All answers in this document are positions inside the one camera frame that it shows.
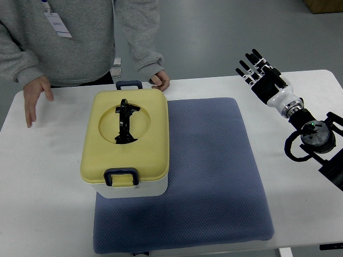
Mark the person's left hand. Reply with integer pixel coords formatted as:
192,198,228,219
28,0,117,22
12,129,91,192
150,70,170,92

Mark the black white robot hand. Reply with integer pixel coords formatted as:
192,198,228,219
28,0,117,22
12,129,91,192
235,49,304,118

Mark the person's right hand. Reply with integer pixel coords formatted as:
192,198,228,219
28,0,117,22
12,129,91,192
23,75,54,128

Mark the yellow storage box lid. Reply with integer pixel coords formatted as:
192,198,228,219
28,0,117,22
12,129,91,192
80,80,169,187

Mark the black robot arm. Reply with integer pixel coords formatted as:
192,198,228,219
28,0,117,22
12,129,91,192
284,108,342,190

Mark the brown cardboard box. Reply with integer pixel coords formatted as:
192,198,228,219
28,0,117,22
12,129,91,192
303,0,342,14

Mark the white storage box base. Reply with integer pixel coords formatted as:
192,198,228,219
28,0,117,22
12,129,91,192
91,168,168,199

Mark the lower metal floor plate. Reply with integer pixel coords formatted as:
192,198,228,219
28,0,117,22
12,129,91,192
110,67,122,78

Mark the metal floor plate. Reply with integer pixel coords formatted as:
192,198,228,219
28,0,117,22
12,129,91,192
110,67,122,78
113,57,121,66

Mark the upper metal floor plate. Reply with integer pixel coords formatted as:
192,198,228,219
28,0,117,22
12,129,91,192
113,57,121,66

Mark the grey sweatshirt person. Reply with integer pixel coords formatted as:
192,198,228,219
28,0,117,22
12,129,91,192
0,0,165,88

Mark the white name badge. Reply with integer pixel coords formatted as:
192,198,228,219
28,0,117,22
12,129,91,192
44,12,72,38

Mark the blue padded mat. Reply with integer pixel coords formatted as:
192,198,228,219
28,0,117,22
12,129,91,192
93,97,274,254

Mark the black table bracket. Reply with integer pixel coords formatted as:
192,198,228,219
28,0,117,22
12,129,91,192
319,243,343,251

